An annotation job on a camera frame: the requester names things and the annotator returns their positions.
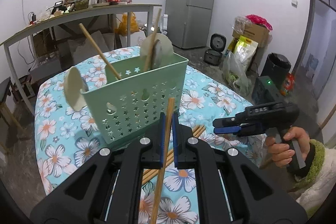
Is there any wooden chopstick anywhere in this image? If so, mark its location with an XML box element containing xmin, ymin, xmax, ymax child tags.
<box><xmin>150</xmin><ymin>98</ymin><xmax>175</xmax><ymax>224</ymax></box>
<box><xmin>79</xmin><ymin>23</ymin><xmax>121</xmax><ymax>80</ymax></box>
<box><xmin>141</xmin><ymin>127</ymin><xmax>207</xmax><ymax>185</ymax></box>
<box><xmin>142</xmin><ymin>125</ymin><xmax>206</xmax><ymax>185</ymax></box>
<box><xmin>143</xmin><ymin>8</ymin><xmax>162</xmax><ymax>72</ymax></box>

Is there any white pearlescent rice paddle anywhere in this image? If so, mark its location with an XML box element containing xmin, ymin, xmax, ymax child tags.
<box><xmin>140</xmin><ymin>33</ymin><xmax>174</xmax><ymax>71</ymax></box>

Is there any cream soup ladle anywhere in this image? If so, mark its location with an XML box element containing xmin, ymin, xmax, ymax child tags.
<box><xmin>64</xmin><ymin>67</ymin><xmax>88</xmax><ymax>112</ymax></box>

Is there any green fuzzy sleeve forearm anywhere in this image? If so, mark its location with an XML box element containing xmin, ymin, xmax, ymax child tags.
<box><xmin>291</xmin><ymin>138</ymin><xmax>336</xmax><ymax>212</ymax></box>

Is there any person right hand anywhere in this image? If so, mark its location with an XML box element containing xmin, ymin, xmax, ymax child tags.
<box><xmin>265</xmin><ymin>127</ymin><xmax>310</xmax><ymax>168</ymax></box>

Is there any green perforated utensil holder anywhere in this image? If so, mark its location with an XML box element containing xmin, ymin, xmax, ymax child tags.
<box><xmin>81</xmin><ymin>53</ymin><xmax>189</xmax><ymax>147</ymax></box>

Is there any black trash bin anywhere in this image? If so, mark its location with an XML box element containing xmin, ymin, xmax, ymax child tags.
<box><xmin>261</xmin><ymin>53</ymin><xmax>291</xmax><ymax>89</ymax></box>

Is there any yellow printed bag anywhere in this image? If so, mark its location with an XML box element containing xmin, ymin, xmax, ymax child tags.
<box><xmin>228</xmin><ymin>35</ymin><xmax>259</xmax><ymax>66</ymax></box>

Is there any black rice cooker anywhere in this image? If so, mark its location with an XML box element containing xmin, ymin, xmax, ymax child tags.
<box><xmin>203</xmin><ymin>34</ymin><xmax>227</xmax><ymax>66</ymax></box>

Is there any cardboard box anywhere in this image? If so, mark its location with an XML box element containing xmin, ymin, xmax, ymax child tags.
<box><xmin>232</xmin><ymin>24</ymin><xmax>269</xmax><ymax>48</ymax></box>

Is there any floral blue quilt cover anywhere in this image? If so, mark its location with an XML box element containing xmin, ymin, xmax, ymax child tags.
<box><xmin>30</xmin><ymin>47</ymin><xmax>262</xmax><ymax>223</ymax></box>

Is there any yellow plastic bag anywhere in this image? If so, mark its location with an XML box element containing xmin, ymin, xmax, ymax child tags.
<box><xmin>114</xmin><ymin>12</ymin><xmax>139</xmax><ymax>36</ymax></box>

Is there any grey refrigerator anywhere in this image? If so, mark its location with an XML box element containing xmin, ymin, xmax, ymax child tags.
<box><xmin>165</xmin><ymin>0</ymin><xmax>214</xmax><ymax>50</ymax></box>

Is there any wooden chair black seat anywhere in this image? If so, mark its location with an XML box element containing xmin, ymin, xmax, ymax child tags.
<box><xmin>0</xmin><ymin>77</ymin><xmax>26</xmax><ymax>154</ymax></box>

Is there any long white-legged table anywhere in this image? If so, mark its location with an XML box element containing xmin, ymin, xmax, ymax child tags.
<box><xmin>1</xmin><ymin>4</ymin><xmax>162</xmax><ymax>114</ymax></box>

